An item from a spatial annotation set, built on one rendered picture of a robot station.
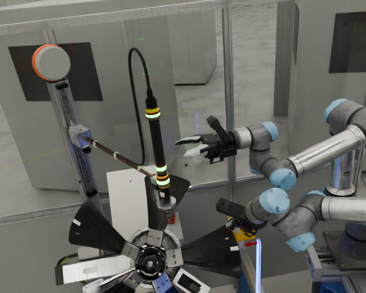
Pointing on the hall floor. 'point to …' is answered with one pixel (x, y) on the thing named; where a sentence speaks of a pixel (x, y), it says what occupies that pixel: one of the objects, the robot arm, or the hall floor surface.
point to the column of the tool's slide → (74, 147)
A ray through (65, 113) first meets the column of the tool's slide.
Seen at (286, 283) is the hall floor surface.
